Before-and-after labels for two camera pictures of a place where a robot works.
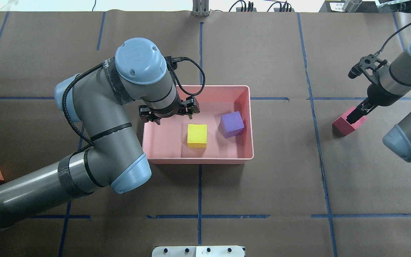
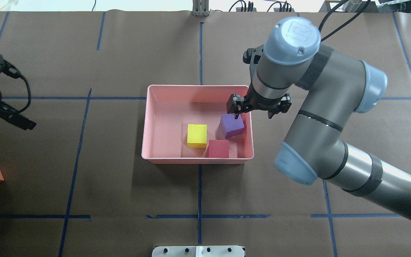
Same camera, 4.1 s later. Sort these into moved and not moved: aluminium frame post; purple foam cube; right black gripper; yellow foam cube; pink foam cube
Moved: pink foam cube; right black gripper
Not moved: aluminium frame post; yellow foam cube; purple foam cube
